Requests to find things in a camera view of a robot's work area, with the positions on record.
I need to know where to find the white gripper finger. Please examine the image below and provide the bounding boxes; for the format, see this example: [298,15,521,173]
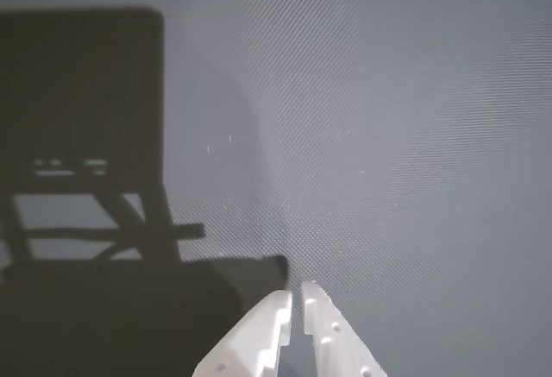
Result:
[191,289,294,377]
[300,280,387,377]

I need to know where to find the dark grey table mat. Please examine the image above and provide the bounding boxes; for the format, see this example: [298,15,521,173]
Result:
[0,0,552,377]

